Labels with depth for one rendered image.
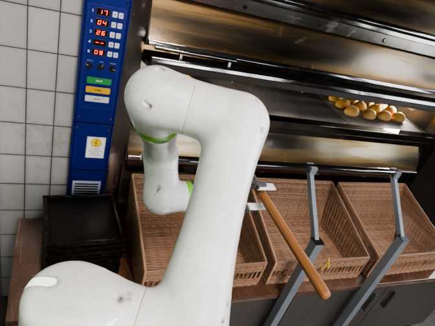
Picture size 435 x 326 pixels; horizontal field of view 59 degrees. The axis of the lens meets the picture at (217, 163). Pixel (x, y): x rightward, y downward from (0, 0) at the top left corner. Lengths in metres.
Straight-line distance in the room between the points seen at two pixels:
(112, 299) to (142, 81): 0.38
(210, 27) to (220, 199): 1.07
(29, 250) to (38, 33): 0.86
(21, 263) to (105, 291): 1.21
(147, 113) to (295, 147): 1.44
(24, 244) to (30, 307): 1.27
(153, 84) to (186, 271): 0.33
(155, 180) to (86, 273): 0.57
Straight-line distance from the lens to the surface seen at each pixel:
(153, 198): 1.10
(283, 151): 2.04
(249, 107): 0.71
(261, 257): 1.79
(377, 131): 2.33
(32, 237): 1.86
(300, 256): 1.12
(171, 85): 0.72
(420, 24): 2.12
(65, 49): 1.55
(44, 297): 0.57
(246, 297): 1.81
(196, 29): 1.59
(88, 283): 0.58
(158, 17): 1.55
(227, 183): 0.64
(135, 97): 0.72
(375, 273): 2.08
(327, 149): 2.20
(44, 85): 1.61
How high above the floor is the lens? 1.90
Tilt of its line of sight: 31 degrees down
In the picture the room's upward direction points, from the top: 18 degrees clockwise
